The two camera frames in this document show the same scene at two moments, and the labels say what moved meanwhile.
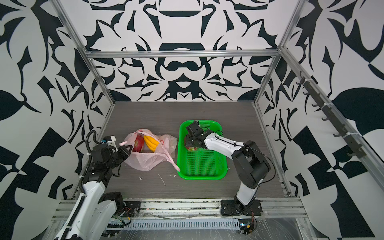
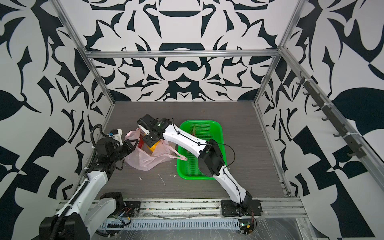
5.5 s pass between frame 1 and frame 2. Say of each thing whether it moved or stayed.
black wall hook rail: stayed
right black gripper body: moved
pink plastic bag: moved
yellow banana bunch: stayed
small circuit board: stayed
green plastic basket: stayed
